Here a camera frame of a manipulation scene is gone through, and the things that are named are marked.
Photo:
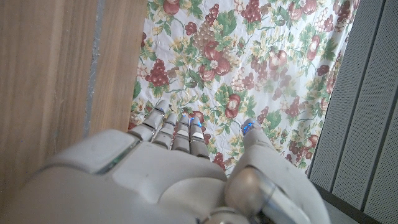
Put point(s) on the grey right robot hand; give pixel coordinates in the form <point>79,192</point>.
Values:
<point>140,180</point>

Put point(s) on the floral fruit print backdrop cloth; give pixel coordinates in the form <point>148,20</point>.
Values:
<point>248,62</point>

